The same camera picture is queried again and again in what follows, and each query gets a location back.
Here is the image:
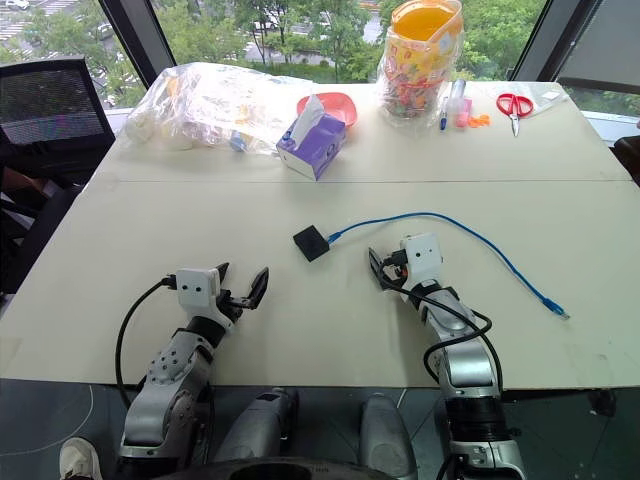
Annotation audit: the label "dark brown chair edge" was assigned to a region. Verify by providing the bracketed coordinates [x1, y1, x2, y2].
[613, 134, 640, 187]

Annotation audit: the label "blue Ethernet cable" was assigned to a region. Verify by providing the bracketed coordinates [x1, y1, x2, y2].
[326, 211, 572, 322]

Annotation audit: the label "red handled scissors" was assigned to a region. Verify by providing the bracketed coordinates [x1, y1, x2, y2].
[495, 91, 535, 138]

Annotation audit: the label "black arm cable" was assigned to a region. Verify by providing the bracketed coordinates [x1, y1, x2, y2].
[378, 260, 504, 397]
[115, 276, 179, 402]

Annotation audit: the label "grey rounded robot leg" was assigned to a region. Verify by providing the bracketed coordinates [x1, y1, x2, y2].
[213, 388, 300, 465]
[359, 393, 419, 480]

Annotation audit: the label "black mesh office chair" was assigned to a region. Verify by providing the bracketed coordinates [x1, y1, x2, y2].
[0, 56, 117, 304]

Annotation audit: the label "grey roller blind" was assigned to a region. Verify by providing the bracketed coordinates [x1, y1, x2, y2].
[556, 0, 640, 95]

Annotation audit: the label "white shoe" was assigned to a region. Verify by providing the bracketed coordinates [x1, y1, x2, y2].
[58, 436, 104, 480]

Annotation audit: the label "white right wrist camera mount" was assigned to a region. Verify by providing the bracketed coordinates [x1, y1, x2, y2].
[402, 232, 446, 290]

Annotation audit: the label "small clear plastic bag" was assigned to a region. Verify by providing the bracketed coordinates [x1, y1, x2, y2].
[519, 81, 572, 119]

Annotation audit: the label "colourful candy jar yellow lid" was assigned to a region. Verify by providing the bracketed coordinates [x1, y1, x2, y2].
[376, 0, 466, 125]

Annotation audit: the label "small black square box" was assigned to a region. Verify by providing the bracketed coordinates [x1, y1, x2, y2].
[292, 224, 333, 263]

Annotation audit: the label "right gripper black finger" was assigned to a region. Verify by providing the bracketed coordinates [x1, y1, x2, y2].
[368, 246, 387, 292]

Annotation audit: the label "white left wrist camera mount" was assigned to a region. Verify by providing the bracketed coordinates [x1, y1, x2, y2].
[175, 267, 222, 322]

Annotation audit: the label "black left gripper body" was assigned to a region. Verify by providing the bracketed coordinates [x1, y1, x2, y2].
[218, 287, 254, 327]

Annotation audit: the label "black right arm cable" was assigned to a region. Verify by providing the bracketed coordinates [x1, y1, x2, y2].
[378, 260, 504, 397]

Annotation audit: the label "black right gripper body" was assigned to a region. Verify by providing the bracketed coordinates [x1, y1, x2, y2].
[382, 247, 409, 287]

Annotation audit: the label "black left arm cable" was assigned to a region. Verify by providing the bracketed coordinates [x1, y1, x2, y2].
[115, 276, 179, 402]

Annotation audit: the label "pink plastic bowl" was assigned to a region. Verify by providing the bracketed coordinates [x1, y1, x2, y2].
[296, 91, 359, 129]

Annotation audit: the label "black rounded robot housing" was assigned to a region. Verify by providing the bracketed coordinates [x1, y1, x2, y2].
[163, 456, 397, 480]

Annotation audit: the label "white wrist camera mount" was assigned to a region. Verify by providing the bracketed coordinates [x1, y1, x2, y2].
[402, 232, 446, 290]
[175, 267, 222, 322]

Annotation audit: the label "black window frame post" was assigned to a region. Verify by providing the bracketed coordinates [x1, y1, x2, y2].
[508, 0, 602, 82]
[97, 0, 167, 90]

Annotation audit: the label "black table caster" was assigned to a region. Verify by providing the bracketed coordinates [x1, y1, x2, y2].
[587, 388, 617, 417]

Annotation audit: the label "clear plastic bag of items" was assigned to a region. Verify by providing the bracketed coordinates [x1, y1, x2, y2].
[124, 61, 312, 155]

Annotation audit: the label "purple tissue box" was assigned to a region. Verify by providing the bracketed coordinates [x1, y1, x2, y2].
[275, 94, 348, 182]

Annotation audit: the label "clear plastic tube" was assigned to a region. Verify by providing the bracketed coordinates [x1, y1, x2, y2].
[449, 78, 468, 114]

